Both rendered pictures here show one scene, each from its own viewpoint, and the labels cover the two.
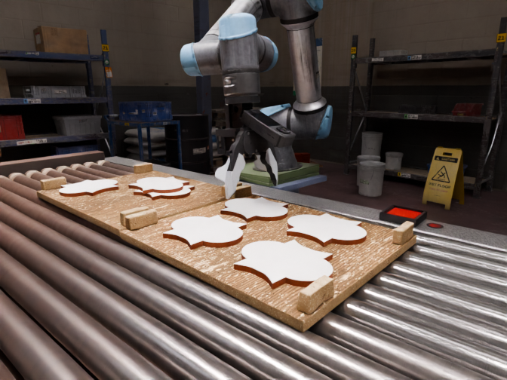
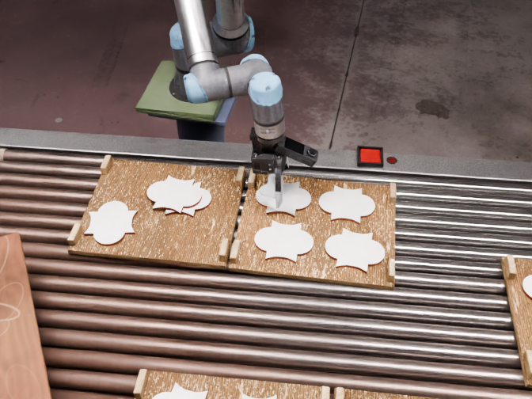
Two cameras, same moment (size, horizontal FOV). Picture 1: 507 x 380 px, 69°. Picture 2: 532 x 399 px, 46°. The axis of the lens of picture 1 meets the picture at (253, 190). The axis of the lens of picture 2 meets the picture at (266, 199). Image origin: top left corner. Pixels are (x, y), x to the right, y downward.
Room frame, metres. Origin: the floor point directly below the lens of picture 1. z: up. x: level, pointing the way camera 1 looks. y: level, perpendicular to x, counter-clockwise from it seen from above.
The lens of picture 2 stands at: (-0.22, 0.71, 2.19)
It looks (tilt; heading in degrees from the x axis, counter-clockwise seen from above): 46 degrees down; 326
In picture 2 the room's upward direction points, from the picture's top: straight up
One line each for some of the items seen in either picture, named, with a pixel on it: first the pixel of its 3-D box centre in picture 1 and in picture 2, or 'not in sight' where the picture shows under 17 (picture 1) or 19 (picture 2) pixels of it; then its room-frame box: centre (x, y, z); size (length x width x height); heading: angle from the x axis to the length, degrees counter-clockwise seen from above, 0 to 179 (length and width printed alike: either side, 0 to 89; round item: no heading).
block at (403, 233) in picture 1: (404, 232); (393, 192); (0.60, -0.26, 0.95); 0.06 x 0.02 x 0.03; 137
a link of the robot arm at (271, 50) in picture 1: (250, 53); (251, 77); (0.89, 0.01, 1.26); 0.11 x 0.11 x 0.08; 69
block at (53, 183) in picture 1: (53, 183); (74, 234); (0.94, 0.52, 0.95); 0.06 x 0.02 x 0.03; 139
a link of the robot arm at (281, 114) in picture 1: (277, 123); (191, 43); (1.39, -0.09, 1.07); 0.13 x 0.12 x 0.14; 69
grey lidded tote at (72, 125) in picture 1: (78, 124); not in sight; (4.84, 2.26, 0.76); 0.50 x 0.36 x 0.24; 139
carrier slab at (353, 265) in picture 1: (266, 237); (317, 226); (0.63, -0.02, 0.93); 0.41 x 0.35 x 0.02; 47
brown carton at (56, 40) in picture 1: (61, 42); not in sight; (4.80, 2.32, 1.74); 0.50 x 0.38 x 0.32; 133
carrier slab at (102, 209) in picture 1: (140, 194); (162, 209); (0.92, 0.29, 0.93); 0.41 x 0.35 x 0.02; 49
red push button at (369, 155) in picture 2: (403, 216); (370, 157); (0.76, -0.32, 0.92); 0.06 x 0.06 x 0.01; 50
